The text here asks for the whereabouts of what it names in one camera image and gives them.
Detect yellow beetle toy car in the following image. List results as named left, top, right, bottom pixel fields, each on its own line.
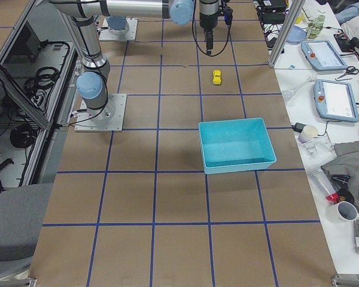
left=212, top=69, right=222, bottom=86

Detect turquoise plastic bin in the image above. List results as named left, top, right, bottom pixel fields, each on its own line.
left=199, top=118, right=277, bottom=175

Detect brown paper table cover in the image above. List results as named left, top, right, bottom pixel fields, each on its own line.
left=30, top=1, right=335, bottom=286

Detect white paper cup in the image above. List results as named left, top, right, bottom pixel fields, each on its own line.
left=298, top=125, right=318, bottom=144

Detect teach pendant near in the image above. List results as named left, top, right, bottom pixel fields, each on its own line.
left=314, top=80, right=359, bottom=123

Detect teach pendant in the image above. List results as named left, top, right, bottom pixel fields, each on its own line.
left=300, top=40, right=348, bottom=71
left=314, top=80, right=359, bottom=123

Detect red capped plastic tube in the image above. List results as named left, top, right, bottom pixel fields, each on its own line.
left=309, top=169, right=339, bottom=204

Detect teach pendant far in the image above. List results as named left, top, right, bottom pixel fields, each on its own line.
left=300, top=40, right=348, bottom=71

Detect grey cloth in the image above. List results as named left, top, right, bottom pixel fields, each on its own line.
left=320, top=141, right=359, bottom=221

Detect white ceramic mug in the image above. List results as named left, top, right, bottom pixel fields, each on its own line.
left=325, top=201, right=359, bottom=223

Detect black scissors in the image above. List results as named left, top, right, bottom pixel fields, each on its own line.
left=335, top=66, right=359, bottom=81

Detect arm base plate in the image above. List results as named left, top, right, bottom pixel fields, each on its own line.
left=99, top=17, right=138, bottom=42
left=74, top=93, right=127, bottom=132

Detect aluminium frame post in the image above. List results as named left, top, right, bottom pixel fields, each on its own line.
left=268, top=0, right=305, bottom=68

